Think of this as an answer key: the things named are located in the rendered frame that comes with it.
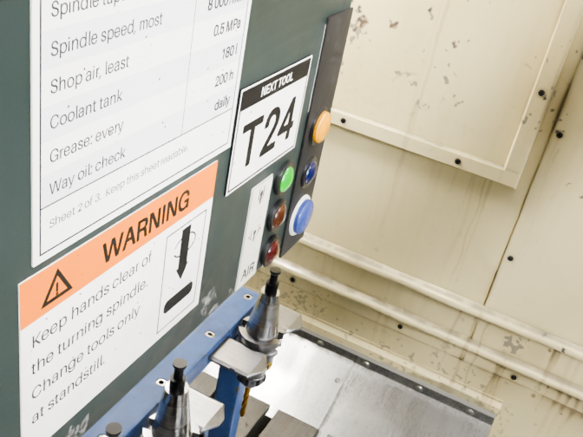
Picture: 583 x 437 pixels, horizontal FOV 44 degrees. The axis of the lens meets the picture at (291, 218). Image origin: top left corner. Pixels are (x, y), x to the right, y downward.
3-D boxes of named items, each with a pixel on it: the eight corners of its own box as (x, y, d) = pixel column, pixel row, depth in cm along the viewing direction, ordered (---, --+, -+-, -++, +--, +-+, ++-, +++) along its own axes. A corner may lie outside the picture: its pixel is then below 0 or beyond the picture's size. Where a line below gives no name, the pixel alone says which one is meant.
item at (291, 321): (307, 320, 106) (309, 316, 105) (291, 339, 101) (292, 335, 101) (265, 301, 108) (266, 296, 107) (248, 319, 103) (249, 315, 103)
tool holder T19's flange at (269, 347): (245, 323, 104) (248, 309, 102) (284, 337, 103) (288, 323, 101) (230, 349, 98) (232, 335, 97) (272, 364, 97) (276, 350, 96)
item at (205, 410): (232, 411, 88) (232, 407, 87) (209, 439, 83) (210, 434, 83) (183, 387, 90) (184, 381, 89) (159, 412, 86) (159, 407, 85)
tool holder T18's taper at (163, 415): (160, 411, 84) (166, 368, 80) (196, 423, 83) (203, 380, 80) (144, 439, 80) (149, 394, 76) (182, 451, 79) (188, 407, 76)
